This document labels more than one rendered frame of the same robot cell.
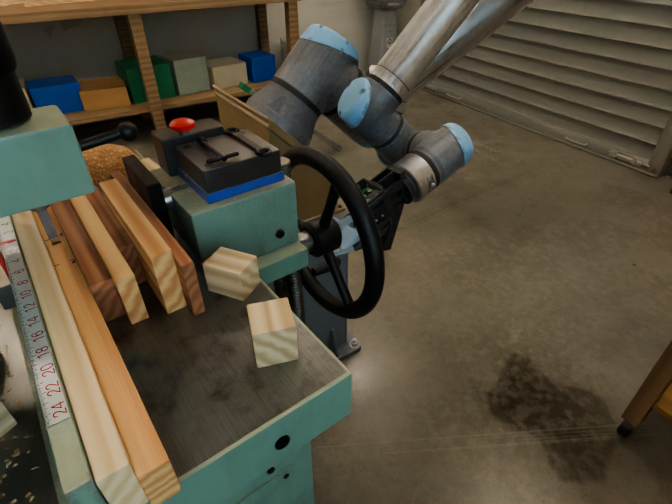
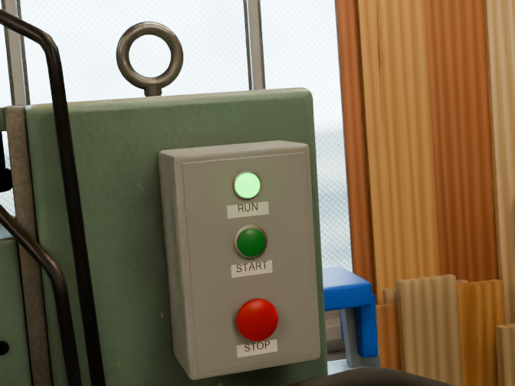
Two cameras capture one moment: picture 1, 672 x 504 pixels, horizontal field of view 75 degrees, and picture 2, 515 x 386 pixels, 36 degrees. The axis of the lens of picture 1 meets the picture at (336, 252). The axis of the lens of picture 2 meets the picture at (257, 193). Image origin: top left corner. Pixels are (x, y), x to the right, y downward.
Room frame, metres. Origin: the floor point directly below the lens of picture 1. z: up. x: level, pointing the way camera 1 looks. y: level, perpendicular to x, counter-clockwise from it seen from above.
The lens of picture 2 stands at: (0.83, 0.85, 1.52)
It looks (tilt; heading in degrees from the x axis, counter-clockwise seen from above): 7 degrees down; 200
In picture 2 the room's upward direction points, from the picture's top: 4 degrees counter-clockwise
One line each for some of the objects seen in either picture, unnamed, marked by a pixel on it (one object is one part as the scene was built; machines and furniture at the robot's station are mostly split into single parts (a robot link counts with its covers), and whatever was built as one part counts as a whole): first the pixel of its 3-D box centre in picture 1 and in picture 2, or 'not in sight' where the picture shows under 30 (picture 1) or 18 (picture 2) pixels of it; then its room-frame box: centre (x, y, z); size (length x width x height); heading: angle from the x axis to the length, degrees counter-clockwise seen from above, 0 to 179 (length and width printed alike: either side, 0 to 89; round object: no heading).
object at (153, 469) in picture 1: (57, 245); not in sight; (0.40, 0.31, 0.92); 0.67 x 0.02 x 0.04; 37
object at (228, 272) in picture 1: (232, 273); not in sight; (0.36, 0.11, 0.92); 0.04 x 0.03 x 0.04; 68
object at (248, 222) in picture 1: (225, 206); not in sight; (0.50, 0.14, 0.92); 0.15 x 0.13 x 0.09; 37
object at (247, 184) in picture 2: not in sight; (247, 185); (0.32, 0.66, 1.46); 0.02 x 0.01 x 0.02; 127
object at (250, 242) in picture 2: not in sight; (251, 242); (0.32, 0.66, 1.42); 0.02 x 0.01 x 0.02; 127
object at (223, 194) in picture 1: (216, 152); not in sight; (0.50, 0.15, 0.99); 0.13 x 0.11 x 0.06; 37
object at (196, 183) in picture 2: not in sight; (239, 254); (0.30, 0.63, 1.40); 0.10 x 0.06 x 0.16; 127
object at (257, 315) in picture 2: not in sight; (257, 319); (0.33, 0.66, 1.36); 0.03 x 0.01 x 0.03; 127
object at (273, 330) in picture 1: (272, 332); not in sight; (0.27, 0.06, 0.92); 0.04 x 0.04 x 0.04; 16
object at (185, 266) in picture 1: (152, 234); not in sight; (0.41, 0.21, 0.93); 0.24 x 0.01 x 0.06; 37
